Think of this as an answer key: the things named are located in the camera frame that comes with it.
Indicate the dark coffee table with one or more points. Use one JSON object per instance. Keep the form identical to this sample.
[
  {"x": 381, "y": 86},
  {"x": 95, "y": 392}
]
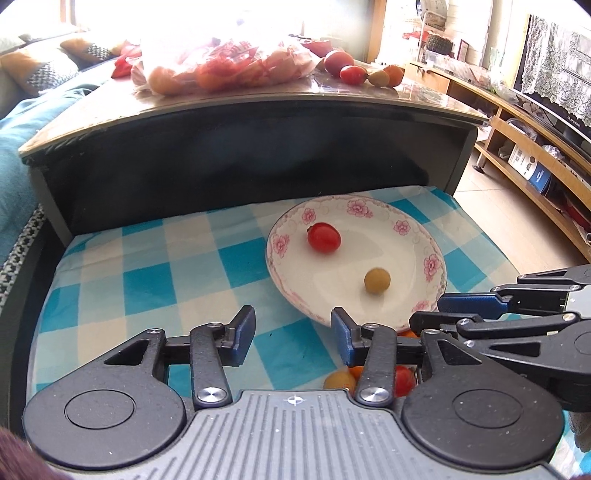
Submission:
[{"x": 231, "y": 152}]

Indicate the blue white box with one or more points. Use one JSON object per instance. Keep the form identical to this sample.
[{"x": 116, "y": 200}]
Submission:
[{"x": 531, "y": 166}]

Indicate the wooden media stand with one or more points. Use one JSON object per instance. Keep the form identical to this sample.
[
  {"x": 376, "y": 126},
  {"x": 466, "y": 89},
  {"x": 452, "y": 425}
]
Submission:
[{"x": 508, "y": 152}]

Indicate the dark woven basket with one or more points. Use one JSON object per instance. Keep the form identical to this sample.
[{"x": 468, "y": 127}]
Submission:
[{"x": 438, "y": 44}]

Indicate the red cherry tomato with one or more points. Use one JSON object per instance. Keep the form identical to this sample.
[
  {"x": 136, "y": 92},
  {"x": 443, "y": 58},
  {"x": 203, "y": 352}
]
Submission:
[
  {"x": 324, "y": 237},
  {"x": 353, "y": 75},
  {"x": 404, "y": 381}
]

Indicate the clear plastic bag with produce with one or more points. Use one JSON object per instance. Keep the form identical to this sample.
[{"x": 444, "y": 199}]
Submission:
[{"x": 221, "y": 64}]

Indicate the yellow-brown longan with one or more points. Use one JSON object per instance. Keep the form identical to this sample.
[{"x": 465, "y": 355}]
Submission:
[
  {"x": 378, "y": 79},
  {"x": 377, "y": 280},
  {"x": 339, "y": 381}
]

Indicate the white lace cover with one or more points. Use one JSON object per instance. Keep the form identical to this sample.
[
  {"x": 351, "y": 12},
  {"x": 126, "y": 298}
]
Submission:
[{"x": 558, "y": 60}]

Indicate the dark maroon cloth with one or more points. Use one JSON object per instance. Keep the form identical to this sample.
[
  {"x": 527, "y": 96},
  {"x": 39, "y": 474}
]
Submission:
[{"x": 23, "y": 457}]

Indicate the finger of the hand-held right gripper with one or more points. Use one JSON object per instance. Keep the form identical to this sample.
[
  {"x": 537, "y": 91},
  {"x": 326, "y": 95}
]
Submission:
[
  {"x": 466, "y": 306},
  {"x": 443, "y": 321}
]

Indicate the small red plastic bag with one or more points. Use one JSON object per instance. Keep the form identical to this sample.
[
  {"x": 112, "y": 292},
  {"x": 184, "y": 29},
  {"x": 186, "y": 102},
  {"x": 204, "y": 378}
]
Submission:
[{"x": 122, "y": 65}]

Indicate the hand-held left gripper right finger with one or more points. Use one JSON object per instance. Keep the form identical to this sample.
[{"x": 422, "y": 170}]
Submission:
[{"x": 342, "y": 337}]

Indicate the small orange mandarin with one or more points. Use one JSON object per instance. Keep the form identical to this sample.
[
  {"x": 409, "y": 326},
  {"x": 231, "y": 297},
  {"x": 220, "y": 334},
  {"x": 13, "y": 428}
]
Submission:
[{"x": 356, "y": 370}]

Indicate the blue white checkered cloth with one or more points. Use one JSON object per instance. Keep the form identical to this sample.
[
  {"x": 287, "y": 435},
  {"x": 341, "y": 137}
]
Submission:
[{"x": 138, "y": 277}]

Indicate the orange houndstooth cushion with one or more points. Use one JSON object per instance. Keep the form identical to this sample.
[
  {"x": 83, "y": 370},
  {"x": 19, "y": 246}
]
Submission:
[
  {"x": 41, "y": 69},
  {"x": 87, "y": 50}
]

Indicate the blue blanket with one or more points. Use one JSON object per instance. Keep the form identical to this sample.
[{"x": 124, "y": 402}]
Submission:
[{"x": 23, "y": 152}]

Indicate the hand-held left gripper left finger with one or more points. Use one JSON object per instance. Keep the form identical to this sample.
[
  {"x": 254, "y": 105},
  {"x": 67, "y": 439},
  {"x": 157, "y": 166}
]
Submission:
[{"x": 242, "y": 334}]

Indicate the television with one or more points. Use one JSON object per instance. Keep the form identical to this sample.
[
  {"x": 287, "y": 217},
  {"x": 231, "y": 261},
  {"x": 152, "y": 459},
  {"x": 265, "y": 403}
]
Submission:
[{"x": 531, "y": 99}]

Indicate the floral white plate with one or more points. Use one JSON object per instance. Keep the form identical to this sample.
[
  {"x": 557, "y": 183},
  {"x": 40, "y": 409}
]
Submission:
[{"x": 364, "y": 256}]

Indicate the sofa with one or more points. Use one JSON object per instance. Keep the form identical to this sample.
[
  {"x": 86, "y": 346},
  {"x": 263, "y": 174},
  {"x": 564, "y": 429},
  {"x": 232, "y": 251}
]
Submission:
[{"x": 14, "y": 106}]

